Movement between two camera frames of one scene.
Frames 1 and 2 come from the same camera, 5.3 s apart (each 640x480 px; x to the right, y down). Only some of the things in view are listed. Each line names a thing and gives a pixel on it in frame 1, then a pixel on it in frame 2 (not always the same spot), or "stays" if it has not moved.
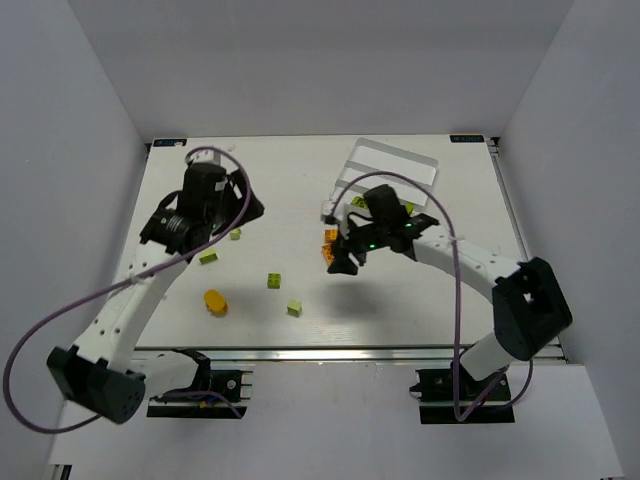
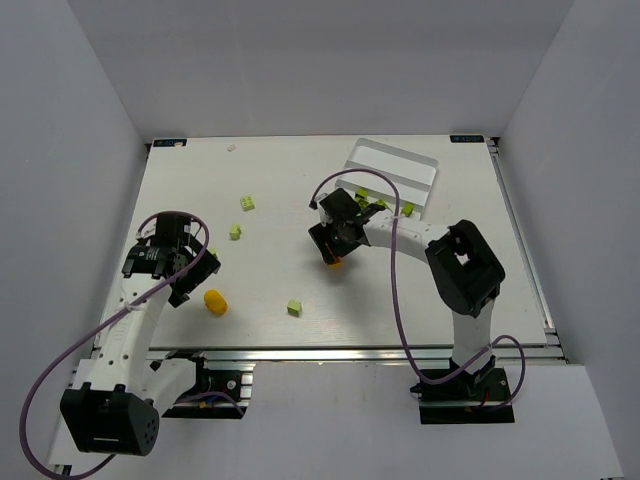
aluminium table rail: x=554 y=353 stays
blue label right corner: x=466 y=138 stays
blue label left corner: x=168 y=142 stays
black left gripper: x=240 y=201 -> x=198 y=270
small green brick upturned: x=294 y=307 -> x=409 y=207
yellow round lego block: x=215 y=302 stays
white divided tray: x=369 y=157 stays
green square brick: x=273 y=280 -> x=363 y=202
